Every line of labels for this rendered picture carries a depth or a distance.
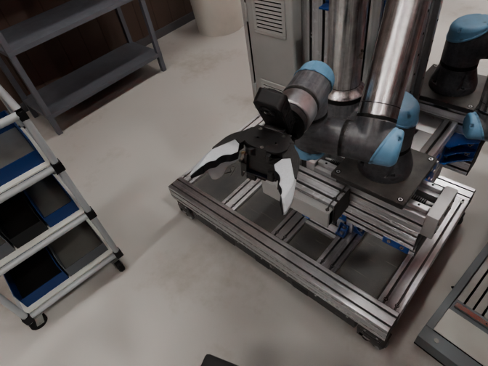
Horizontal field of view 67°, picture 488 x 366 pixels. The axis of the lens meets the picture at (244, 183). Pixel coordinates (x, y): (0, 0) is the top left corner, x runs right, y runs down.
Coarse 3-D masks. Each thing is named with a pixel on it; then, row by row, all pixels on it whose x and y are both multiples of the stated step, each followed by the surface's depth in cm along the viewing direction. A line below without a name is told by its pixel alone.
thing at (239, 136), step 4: (236, 132) 58; (240, 132) 58; (244, 132) 58; (228, 136) 58; (232, 136) 58; (236, 136) 58; (240, 136) 58; (244, 136) 58; (224, 140) 57; (228, 140) 57; (236, 140) 57; (240, 140) 57; (244, 140) 57; (216, 144) 57; (220, 144) 57; (240, 144) 57; (244, 144) 58; (212, 148) 56; (240, 148) 58
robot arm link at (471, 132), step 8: (480, 104) 97; (480, 112) 97; (464, 120) 103; (472, 120) 98; (480, 120) 97; (464, 128) 102; (472, 128) 98; (480, 128) 97; (472, 136) 99; (480, 136) 99
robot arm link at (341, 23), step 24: (336, 0) 78; (360, 0) 77; (336, 24) 81; (360, 24) 81; (336, 48) 85; (360, 48) 85; (336, 72) 89; (360, 72) 90; (336, 96) 93; (360, 96) 93
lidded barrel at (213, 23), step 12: (192, 0) 354; (204, 0) 346; (216, 0) 345; (228, 0) 349; (204, 12) 356; (216, 12) 353; (228, 12) 357; (240, 12) 369; (204, 24) 366; (216, 24) 362; (228, 24) 365; (240, 24) 376; (216, 36) 372
